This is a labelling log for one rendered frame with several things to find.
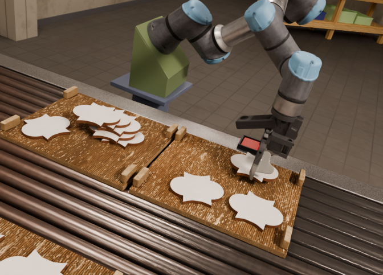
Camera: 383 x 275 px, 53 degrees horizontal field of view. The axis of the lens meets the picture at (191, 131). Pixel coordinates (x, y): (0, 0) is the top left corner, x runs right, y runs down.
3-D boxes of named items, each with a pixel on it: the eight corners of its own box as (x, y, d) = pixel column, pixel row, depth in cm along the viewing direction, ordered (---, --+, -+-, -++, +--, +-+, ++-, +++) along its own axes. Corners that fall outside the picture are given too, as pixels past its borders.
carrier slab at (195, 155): (181, 134, 126) (182, 130, 125) (302, 179, 116) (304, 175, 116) (128, 193, 97) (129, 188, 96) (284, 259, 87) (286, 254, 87)
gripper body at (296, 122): (285, 161, 101) (302, 123, 95) (255, 149, 103) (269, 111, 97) (289, 148, 107) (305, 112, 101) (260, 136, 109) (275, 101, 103)
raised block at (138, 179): (142, 173, 102) (143, 165, 101) (149, 176, 102) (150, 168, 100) (131, 185, 97) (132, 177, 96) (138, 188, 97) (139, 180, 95)
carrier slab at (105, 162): (75, 95, 136) (75, 90, 135) (178, 134, 126) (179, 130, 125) (-4, 136, 107) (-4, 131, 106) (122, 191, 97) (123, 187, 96)
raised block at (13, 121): (16, 122, 112) (15, 113, 111) (20, 124, 112) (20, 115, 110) (0, 130, 107) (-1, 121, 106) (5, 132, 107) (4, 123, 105)
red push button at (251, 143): (243, 140, 131) (244, 136, 131) (260, 146, 130) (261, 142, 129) (239, 147, 126) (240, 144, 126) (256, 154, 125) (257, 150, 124)
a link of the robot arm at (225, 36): (192, 28, 161) (312, -38, 126) (212, 55, 168) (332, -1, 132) (182, 44, 154) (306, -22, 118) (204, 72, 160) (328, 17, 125)
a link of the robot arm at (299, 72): (318, 53, 96) (329, 65, 88) (301, 91, 101) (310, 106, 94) (288, 45, 95) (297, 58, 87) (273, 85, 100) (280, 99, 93)
